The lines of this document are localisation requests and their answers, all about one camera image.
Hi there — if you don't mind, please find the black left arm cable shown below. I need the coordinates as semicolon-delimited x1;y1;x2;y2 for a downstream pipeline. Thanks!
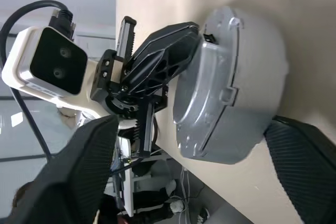
0;0;78;162

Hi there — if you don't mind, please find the grey motor end cover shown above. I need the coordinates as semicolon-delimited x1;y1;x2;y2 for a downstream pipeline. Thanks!
172;6;246;164

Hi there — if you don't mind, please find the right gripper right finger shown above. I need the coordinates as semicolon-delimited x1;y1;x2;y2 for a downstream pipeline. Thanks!
264;115;336;224

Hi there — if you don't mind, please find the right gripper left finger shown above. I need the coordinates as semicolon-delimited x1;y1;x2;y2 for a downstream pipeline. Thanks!
5;115;119;224

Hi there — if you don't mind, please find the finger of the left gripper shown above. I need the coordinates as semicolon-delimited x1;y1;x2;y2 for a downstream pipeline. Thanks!
121;44;197;102
125;21;200;81

